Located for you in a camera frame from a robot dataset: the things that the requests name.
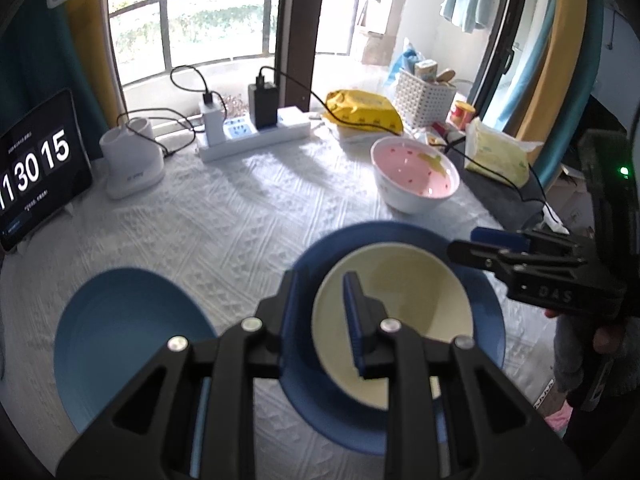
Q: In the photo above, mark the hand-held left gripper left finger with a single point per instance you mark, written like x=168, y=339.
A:
x=290, y=310

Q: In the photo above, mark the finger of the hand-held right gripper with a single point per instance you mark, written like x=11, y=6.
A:
x=475, y=255
x=495, y=236

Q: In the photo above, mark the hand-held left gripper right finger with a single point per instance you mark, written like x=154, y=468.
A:
x=352, y=320

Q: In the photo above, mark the cream bowl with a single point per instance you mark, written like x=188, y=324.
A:
x=400, y=285

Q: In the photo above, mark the blue ribbed plate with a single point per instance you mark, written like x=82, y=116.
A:
x=310, y=410

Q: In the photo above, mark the blue bowl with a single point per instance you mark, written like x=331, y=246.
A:
x=115, y=340

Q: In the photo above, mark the person's right hand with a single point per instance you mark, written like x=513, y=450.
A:
x=612, y=340

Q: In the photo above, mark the dark grey cloth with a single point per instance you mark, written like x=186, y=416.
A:
x=500, y=205

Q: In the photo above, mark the pale yellow tissue pack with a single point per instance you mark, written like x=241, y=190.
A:
x=500, y=155

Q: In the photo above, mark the pink strawberry bowl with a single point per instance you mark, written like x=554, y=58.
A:
x=415, y=175

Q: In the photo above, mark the white textured tablecloth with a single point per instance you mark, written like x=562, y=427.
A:
x=225, y=220

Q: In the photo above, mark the red can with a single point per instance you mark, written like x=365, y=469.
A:
x=461, y=116

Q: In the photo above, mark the white perforated basket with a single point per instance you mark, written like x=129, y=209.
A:
x=425, y=102

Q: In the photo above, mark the yellow curtain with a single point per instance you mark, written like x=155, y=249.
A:
x=560, y=85

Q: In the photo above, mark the white power strip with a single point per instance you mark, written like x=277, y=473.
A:
x=270, y=135

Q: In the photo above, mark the yellow packet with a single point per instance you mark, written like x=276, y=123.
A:
x=365, y=110

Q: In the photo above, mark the blue plastic bag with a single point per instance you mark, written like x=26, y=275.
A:
x=405, y=62

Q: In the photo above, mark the white charger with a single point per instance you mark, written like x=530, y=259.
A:
x=212, y=120

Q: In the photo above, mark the black charger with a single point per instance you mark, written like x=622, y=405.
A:
x=263, y=105

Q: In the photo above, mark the white charging holder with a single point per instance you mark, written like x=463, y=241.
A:
x=132, y=170

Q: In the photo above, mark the tablet with clock display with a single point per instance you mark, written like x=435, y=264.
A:
x=35, y=170

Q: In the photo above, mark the teal curtain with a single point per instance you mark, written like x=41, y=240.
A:
x=30, y=70

